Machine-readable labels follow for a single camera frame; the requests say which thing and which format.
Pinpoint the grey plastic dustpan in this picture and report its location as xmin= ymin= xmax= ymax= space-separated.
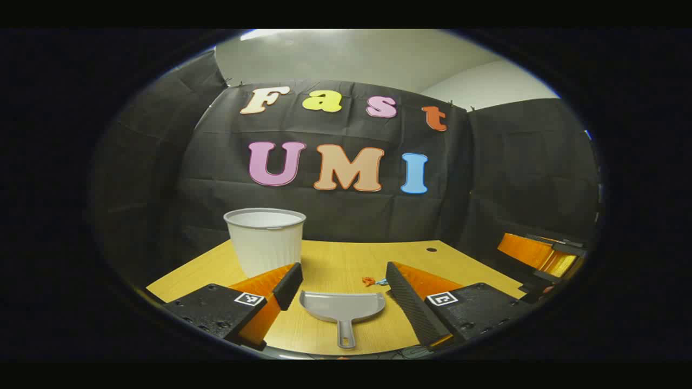
xmin=299 ymin=291 xmax=386 ymax=350

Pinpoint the white ribbed garbage bin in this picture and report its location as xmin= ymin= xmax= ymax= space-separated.
xmin=223 ymin=208 xmax=307 ymax=278

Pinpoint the wooden desktop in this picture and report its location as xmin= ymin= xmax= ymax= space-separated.
xmin=146 ymin=239 xmax=528 ymax=357

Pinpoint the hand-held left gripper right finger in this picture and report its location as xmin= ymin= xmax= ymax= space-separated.
xmin=385 ymin=261 xmax=533 ymax=351

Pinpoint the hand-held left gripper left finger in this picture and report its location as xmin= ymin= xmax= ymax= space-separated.
xmin=162 ymin=263 xmax=303 ymax=351

